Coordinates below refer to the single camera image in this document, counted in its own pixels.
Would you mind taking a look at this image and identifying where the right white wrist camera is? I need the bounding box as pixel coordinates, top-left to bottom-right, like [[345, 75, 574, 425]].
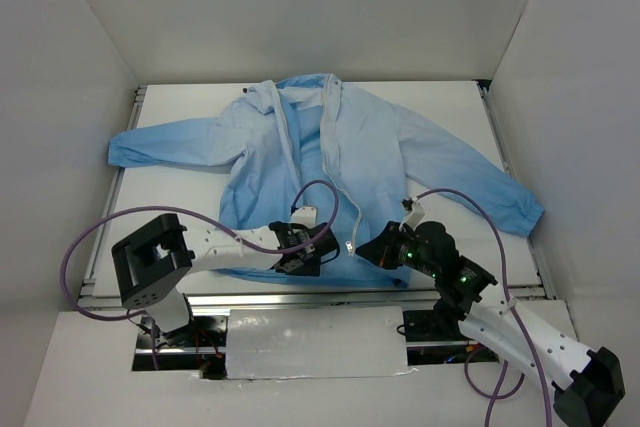
[[401, 197, 425, 229]]

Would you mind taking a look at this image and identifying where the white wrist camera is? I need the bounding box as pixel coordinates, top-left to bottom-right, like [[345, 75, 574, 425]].
[[401, 197, 425, 229], [290, 205, 317, 228]]

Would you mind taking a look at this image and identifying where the aluminium rail frame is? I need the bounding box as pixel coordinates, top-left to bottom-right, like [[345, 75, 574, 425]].
[[78, 80, 550, 315]]

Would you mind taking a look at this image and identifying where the light blue zip jacket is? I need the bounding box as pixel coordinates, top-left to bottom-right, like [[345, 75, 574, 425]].
[[107, 71, 544, 290]]

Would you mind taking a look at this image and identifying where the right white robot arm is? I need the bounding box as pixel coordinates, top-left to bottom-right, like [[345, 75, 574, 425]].
[[355, 222, 625, 426]]

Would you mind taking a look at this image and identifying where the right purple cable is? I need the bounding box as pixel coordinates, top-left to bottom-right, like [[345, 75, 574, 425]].
[[417, 188, 554, 427]]

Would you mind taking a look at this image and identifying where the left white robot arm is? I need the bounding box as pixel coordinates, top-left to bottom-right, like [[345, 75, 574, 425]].
[[111, 214, 340, 346]]

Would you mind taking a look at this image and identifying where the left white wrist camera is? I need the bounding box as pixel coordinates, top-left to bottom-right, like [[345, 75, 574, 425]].
[[290, 205, 317, 228]]

